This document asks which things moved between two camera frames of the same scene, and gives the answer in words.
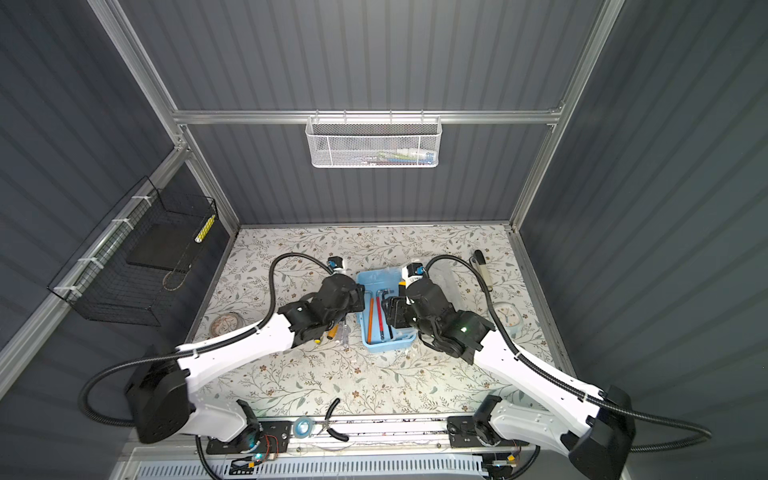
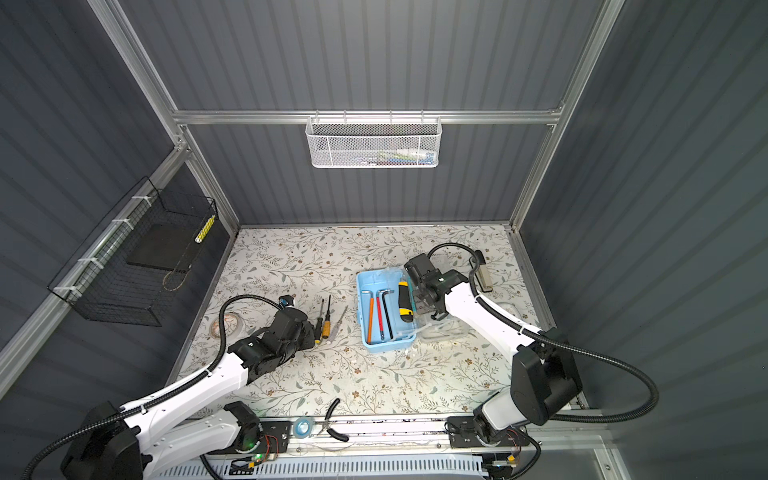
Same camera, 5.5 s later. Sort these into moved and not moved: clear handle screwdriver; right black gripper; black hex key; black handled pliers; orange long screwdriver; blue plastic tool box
Moved: clear handle screwdriver; right black gripper
Not moved: orange long screwdriver; blue plastic tool box; black handled pliers; black hex key
